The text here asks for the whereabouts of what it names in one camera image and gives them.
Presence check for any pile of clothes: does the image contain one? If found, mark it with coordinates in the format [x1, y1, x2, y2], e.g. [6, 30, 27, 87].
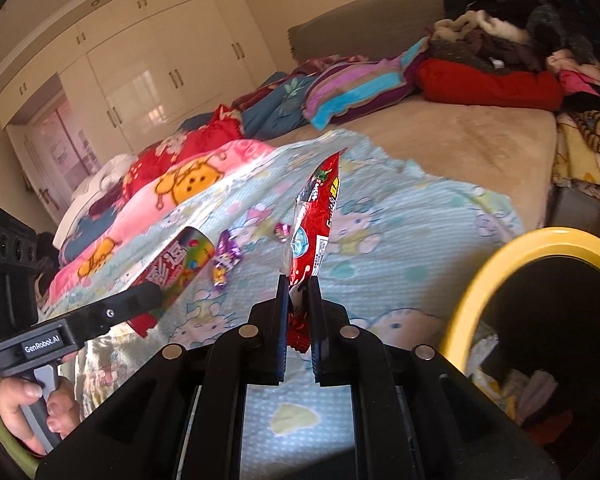
[429, 0, 600, 113]

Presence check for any red floral blanket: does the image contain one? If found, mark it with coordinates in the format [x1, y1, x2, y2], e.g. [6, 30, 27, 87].
[121, 104, 247, 197]

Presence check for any light blue cartoon blanket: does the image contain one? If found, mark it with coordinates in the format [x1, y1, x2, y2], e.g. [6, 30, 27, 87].
[44, 129, 527, 461]

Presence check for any yellow cartoon blanket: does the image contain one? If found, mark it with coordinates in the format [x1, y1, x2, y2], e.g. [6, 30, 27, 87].
[551, 109, 600, 199]

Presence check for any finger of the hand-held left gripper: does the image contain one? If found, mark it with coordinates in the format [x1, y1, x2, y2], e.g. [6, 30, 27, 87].
[72, 282, 166, 342]

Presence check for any beige bed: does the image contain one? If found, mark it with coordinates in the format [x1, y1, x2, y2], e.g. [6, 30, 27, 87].
[267, 94, 560, 232]

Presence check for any red snack packet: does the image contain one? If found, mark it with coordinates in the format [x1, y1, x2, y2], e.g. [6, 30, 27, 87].
[279, 146, 349, 357]

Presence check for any person's left hand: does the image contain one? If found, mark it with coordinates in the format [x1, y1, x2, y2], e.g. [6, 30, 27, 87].
[0, 376, 84, 457]

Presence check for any white blanket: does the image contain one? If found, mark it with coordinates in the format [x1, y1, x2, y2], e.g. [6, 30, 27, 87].
[52, 154, 138, 250]

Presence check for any grey headboard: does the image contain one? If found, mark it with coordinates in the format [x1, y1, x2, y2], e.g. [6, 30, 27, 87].
[286, 0, 457, 65]

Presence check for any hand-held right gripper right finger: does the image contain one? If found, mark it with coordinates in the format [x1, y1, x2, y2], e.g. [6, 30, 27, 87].
[307, 277, 563, 480]

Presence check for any glass door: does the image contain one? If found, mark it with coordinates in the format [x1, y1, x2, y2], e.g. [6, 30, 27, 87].
[5, 100, 108, 213]

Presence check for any red cloth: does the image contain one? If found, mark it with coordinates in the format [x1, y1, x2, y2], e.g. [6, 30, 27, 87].
[415, 58, 567, 112]

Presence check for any striped purple blue pillow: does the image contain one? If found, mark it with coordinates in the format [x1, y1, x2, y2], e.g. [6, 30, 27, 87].
[301, 37, 429, 131]

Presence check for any pink cartoon blanket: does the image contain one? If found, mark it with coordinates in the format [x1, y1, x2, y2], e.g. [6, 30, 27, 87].
[46, 139, 277, 307]

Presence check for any white wardrobe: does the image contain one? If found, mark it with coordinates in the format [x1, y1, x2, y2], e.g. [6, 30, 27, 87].
[0, 0, 297, 162]

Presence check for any red candy tube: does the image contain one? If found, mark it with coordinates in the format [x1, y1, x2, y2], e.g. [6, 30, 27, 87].
[125, 226, 217, 339]

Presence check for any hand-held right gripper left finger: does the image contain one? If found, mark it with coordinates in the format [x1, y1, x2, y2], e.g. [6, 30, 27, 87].
[35, 275, 291, 480]

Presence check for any yellow rimmed trash bin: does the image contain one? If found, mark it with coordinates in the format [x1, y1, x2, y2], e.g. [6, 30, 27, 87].
[439, 227, 600, 463]

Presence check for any blue floral quilt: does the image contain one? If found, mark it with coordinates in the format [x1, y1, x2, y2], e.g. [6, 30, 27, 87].
[180, 71, 317, 139]

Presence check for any grey storage box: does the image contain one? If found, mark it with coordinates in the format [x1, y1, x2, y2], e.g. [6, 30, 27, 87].
[546, 187, 600, 248]

